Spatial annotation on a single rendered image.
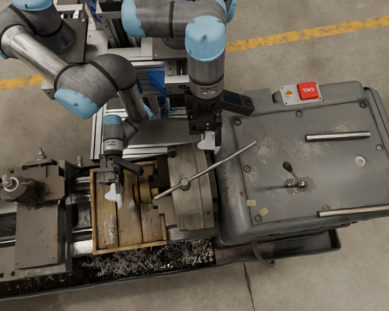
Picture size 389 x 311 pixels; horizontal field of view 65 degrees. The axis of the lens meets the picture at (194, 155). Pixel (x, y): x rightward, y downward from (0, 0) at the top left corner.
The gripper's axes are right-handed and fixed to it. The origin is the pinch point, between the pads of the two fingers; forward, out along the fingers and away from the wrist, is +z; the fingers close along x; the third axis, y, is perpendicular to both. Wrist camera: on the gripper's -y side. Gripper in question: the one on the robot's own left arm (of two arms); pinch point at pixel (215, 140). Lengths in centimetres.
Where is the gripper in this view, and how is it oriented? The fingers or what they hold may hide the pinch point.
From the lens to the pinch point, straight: 84.3
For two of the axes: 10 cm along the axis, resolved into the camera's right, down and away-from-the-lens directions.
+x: 1.3, 8.2, -5.6
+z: 0.5, 5.5, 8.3
